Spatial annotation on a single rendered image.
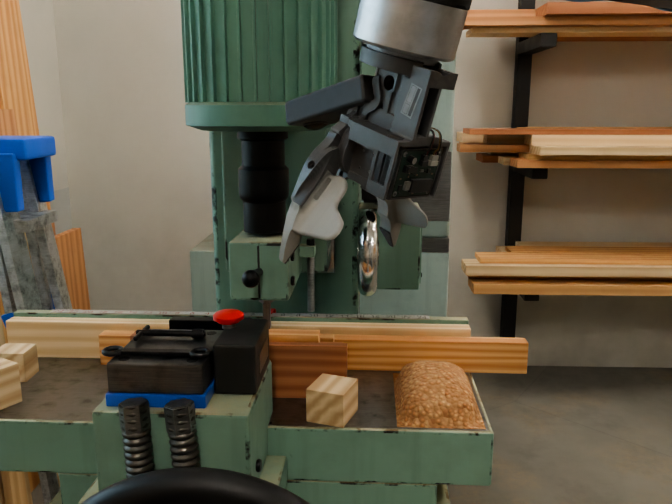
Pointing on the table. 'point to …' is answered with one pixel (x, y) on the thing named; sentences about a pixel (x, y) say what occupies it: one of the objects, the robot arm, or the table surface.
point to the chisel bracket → (286, 276)
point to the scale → (243, 312)
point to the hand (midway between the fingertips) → (336, 252)
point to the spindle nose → (263, 181)
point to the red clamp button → (228, 316)
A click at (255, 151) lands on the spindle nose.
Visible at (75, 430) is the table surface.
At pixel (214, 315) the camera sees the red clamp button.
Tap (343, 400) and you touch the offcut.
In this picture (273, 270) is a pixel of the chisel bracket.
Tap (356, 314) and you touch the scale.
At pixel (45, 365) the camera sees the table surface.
